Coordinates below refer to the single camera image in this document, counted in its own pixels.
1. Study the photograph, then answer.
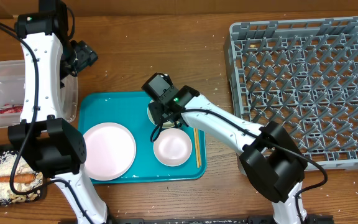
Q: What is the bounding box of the teal serving tray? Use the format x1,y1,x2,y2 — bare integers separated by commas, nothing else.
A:
78,91,207,185

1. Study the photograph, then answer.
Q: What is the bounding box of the left wooden chopstick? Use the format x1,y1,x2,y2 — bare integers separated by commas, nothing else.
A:
193,128,201,168

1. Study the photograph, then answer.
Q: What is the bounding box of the wooden chopstick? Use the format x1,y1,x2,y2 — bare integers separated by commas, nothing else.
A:
193,128,201,168
194,129,201,168

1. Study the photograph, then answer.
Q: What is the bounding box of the grey dishwasher rack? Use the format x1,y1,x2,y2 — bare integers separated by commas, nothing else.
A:
224,17,358,170

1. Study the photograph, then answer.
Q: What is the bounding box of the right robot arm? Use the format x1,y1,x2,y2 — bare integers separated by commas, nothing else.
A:
142,86,308,223

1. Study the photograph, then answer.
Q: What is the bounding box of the large pink plate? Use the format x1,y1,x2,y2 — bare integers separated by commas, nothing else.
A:
83,123,137,181

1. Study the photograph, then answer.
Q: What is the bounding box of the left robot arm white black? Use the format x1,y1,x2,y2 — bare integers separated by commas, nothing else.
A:
8,7,114,223

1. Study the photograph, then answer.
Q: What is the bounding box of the right wooden chopstick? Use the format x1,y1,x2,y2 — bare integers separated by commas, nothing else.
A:
194,129,201,168

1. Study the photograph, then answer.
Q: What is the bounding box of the rice and peanuts pile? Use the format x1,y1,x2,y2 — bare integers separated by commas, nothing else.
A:
0,151,44,205

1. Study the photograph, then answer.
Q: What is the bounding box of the small pink plate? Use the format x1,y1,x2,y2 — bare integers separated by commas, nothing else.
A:
153,128,193,167

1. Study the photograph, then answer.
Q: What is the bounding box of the clear plastic bin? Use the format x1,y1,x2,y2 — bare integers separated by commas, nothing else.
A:
0,60,78,128

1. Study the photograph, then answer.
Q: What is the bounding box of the red ketchup packet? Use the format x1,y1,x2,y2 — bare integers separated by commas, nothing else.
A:
0,104,23,114

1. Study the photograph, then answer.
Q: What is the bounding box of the orange carrot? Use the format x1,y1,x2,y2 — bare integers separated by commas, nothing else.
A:
0,174,35,184

